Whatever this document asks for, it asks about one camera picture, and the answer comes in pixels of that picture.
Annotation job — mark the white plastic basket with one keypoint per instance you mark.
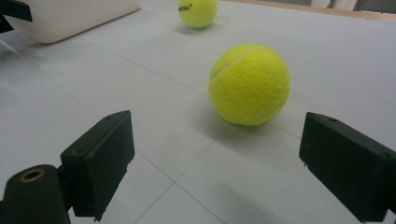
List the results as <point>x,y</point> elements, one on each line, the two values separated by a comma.
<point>77,18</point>

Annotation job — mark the white table board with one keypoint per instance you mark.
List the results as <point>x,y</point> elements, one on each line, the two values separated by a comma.
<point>155,109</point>

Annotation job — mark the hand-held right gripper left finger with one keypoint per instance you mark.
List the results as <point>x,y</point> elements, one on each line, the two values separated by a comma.
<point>99,161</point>

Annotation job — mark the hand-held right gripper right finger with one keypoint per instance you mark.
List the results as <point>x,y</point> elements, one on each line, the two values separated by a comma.
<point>351,168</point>

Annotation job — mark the yellow tennis ball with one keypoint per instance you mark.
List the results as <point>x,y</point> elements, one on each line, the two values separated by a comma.
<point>198,14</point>
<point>249,84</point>

